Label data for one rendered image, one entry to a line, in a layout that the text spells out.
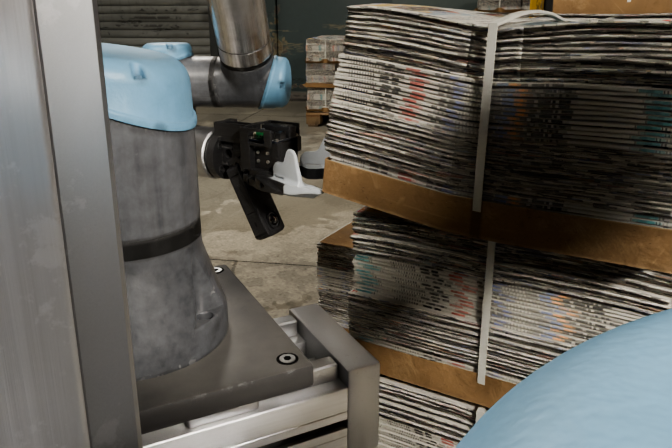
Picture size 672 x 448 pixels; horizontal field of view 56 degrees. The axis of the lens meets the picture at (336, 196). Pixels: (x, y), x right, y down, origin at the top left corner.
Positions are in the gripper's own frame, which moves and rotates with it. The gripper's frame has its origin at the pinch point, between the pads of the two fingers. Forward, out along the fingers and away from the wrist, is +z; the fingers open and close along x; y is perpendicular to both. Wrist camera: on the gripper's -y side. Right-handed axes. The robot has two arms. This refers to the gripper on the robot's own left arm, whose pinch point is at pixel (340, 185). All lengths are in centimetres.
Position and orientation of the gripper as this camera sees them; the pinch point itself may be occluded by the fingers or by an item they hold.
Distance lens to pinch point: 83.1
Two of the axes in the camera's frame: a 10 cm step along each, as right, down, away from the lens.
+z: 8.7, 1.4, -4.8
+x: 5.0, -2.4, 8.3
